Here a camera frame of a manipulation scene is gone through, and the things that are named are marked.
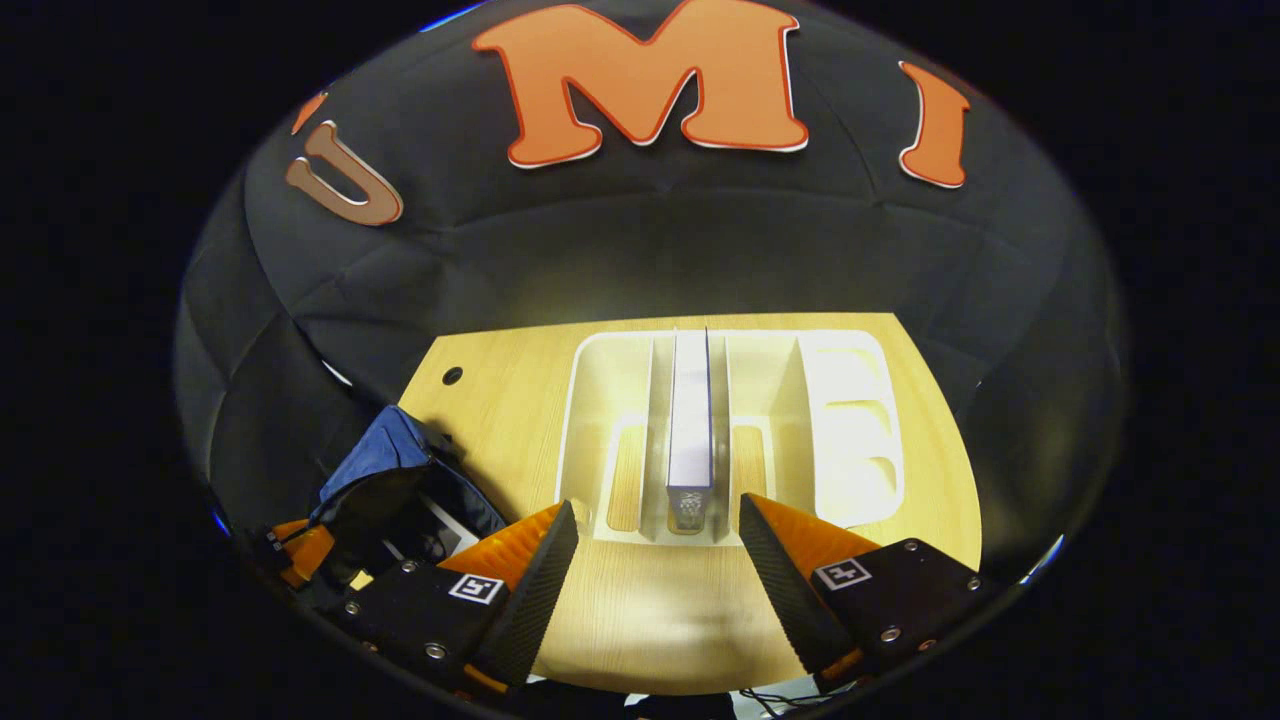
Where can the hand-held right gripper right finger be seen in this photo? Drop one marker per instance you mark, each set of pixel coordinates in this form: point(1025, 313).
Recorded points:
point(790, 600)

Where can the blue fabric schoolbag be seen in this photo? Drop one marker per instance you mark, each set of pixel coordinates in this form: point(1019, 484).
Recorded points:
point(380, 450)

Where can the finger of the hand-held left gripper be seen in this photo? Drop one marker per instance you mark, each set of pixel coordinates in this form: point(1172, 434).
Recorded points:
point(305, 555)

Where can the dark blue cover book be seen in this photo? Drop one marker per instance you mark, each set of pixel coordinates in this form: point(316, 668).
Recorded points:
point(690, 420)

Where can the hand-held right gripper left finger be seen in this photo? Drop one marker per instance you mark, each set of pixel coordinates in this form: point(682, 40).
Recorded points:
point(530, 610)

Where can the white plastic bookshelf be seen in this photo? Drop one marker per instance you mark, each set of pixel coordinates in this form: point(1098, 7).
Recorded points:
point(850, 430)

